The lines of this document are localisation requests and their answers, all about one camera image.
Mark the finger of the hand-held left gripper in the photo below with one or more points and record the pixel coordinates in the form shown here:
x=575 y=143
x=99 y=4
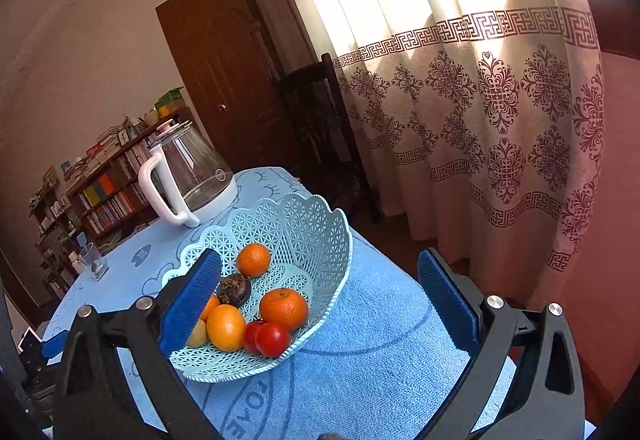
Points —
x=52 y=349

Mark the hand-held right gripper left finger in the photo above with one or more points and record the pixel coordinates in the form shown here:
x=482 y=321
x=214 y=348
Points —
x=192 y=300

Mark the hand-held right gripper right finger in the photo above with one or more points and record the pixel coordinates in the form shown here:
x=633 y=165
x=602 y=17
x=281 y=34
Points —
x=445 y=295

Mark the small tangerine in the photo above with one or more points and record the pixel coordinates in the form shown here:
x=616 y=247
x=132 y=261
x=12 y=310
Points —
x=283 y=309
x=211 y=306
x=253 y=260

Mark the small yellowish round fruit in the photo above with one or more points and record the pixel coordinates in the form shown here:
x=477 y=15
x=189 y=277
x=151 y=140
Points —
x=198 y=334

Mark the large orange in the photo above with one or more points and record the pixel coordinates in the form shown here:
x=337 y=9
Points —
x=226 y=327

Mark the dark purple mangosteen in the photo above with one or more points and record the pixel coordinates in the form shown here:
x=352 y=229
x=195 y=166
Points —
x=235 y=289

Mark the red tomato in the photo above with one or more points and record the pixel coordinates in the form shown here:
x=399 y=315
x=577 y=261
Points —
x=251 y=334
x=272 y=340

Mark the light blue plastic basket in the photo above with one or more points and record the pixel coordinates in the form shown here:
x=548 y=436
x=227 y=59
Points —
x=310 y=230

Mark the white tablet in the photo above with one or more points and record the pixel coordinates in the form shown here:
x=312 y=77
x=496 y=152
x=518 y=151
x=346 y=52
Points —
x=29 y=339

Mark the blue printed tablecloth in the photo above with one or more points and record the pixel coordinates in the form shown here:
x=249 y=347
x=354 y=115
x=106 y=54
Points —
x=375 y=330

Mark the clear drinking glass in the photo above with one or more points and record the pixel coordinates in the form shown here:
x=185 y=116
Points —
x=92 y=262

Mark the blue paper tag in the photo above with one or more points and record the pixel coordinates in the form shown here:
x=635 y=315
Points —
x=80 y=240

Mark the dark open shelving rack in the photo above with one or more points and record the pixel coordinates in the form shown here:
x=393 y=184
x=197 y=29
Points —
x=50 y=230

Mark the wooden bookshelf with books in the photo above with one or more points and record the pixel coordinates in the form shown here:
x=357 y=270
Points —
x=110 y=200

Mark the cream patterned curtain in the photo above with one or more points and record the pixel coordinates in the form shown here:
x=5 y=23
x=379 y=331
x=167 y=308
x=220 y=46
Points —
x=475 y=95

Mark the green box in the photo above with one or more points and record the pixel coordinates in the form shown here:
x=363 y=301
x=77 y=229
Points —
x=169 y=97

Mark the dark wooden chair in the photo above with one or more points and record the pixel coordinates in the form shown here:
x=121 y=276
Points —
x=320 y=130

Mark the brown wooden door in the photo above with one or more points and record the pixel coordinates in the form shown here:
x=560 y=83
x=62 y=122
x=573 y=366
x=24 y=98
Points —
x=225 y=70

